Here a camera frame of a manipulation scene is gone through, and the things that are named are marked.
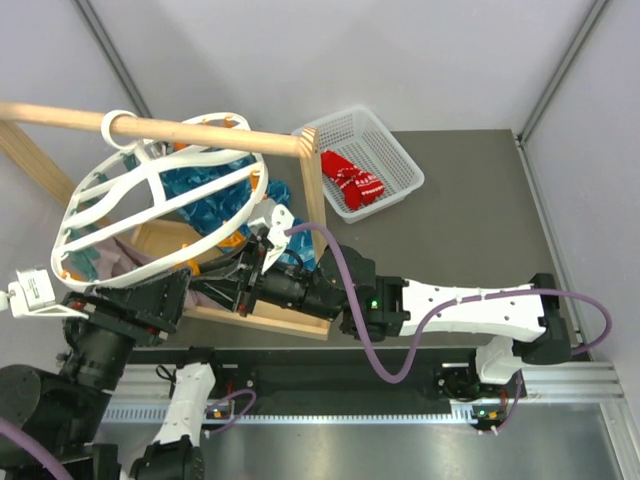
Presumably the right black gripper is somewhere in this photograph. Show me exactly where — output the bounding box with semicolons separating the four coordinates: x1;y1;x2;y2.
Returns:
185;236;344;324

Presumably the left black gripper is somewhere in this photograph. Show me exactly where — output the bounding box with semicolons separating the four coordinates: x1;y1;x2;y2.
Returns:
58;260;190;437

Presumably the white round clip hanger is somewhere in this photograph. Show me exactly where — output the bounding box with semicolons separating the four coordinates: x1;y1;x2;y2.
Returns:
50;110;269;291

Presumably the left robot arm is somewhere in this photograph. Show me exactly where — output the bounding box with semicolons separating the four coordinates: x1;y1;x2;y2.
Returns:
1;267;227;479

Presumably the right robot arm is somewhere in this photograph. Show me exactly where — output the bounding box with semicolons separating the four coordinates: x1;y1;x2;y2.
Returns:
191;237;572;399

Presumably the orange clothes peg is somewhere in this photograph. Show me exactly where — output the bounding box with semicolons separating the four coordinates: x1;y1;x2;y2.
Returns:
186;259;201;277
217;231;246;249
249;171;260;192

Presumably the mauve grey cloth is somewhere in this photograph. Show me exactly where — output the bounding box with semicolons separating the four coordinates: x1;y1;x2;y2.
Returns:
91;238;223;310

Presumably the blue leaf-pattern cloth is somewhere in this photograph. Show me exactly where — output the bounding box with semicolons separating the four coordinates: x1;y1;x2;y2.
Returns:
160;155;316;271

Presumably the teal clothes peg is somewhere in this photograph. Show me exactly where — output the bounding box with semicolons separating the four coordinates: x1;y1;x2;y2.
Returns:
69;247;100;281

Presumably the red christmas sock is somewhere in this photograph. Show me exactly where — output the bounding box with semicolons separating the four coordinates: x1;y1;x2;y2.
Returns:
321;150;365;211
352;171;385;206

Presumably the white perforated plastic basket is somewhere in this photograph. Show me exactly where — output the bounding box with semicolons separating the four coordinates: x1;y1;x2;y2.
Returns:
307;105;425;224

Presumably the wooden hanging rack frame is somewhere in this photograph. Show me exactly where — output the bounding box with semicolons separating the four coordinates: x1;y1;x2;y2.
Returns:
0;102;345;342

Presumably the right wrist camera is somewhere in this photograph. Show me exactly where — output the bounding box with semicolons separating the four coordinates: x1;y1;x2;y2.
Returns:
247;198;294;273

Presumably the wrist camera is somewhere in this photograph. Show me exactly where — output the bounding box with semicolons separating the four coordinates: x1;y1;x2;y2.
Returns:
247;198;294;273
1;268;89;319

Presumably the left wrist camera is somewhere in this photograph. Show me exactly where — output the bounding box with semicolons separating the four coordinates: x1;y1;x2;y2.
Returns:
1;268;89;319

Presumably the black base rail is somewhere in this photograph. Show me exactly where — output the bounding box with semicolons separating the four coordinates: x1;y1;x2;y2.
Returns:
113;347;531;416

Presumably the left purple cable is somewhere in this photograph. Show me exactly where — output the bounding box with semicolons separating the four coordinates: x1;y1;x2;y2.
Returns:
0;417;76;480

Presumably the purple cable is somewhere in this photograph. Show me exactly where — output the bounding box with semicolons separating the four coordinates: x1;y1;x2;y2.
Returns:
284;222;614;385
0;417;76;480

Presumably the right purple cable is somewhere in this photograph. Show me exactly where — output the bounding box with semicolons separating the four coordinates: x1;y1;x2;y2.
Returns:
284;222;614;385

